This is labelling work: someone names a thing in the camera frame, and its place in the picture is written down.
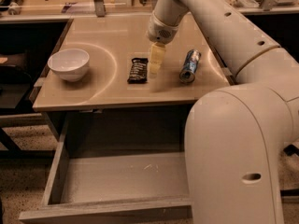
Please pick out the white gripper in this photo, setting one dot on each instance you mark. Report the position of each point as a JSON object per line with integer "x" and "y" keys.
{"x": 161, "y": 32}

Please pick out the black chocolate bar wrapper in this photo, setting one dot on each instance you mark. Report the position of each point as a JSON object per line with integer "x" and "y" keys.
{"x": 139, "y": 71}

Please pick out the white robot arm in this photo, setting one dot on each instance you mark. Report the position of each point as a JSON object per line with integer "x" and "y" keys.
{"x": 233, "y": 135}

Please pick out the grey cabinet with tan top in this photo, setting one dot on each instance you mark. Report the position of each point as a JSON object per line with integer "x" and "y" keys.
{"x": 112, "y": 42}

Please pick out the grey open drawer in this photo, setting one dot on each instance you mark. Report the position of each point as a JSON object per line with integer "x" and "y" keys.
{"x": 116, "y": 168}

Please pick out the blue crushed can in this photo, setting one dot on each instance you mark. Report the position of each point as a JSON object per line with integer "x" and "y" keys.
{"x": 188, "y": 71}

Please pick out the white ceramic bowl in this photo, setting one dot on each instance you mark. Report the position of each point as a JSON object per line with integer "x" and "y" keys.
{"x": 69, "y": 64}

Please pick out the grey metal post left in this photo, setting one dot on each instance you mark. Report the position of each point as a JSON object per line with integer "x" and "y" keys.
{"x": 99, "y": 6}

